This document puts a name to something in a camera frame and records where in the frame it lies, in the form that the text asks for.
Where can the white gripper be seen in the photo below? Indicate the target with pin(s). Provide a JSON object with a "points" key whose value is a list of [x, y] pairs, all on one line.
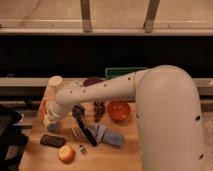
{"points": [[55, 113]]}

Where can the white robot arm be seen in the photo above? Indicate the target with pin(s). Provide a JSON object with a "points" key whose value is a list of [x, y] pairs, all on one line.
{"points": [[168, 113]]}

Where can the white paper cup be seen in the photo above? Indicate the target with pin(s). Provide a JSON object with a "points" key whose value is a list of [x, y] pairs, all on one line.
{"points": [[54, 84]]}

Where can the black rectangular case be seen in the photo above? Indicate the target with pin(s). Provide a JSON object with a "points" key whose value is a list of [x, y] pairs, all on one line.
{"points": [[52, 141]]}

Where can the red yellow apple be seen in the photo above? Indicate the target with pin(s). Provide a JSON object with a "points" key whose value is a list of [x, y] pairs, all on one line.
{"points": [[66, 154]]}

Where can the dark grape bunch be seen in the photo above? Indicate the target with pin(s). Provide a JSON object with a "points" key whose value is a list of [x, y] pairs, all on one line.
{"points": [[99, 111]]}

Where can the silver fork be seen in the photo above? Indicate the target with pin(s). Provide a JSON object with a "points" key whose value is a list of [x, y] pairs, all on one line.
{"points": [[81, 146]]}

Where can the black chair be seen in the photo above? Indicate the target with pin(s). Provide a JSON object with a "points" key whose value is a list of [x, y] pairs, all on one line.
{"points": [[12, 140]]}

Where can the purple bowl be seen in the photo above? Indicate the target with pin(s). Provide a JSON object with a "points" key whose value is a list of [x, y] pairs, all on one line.
{"points": [[92, 80]]}

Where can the blue folded cloth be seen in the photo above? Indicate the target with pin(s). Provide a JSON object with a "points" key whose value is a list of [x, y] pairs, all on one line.
{"points": [[103, 134]]}

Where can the red bowl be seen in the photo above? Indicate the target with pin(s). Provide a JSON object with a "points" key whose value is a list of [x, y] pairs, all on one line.
{"points": [[118, 110]]}

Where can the green plastic tray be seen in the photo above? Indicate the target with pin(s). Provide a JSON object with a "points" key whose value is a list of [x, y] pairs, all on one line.
{"points": [[119, 71]]}

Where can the black handled kitchen tool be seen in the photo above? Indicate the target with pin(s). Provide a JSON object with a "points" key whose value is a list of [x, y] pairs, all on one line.
{"points": [[78, 113]]}

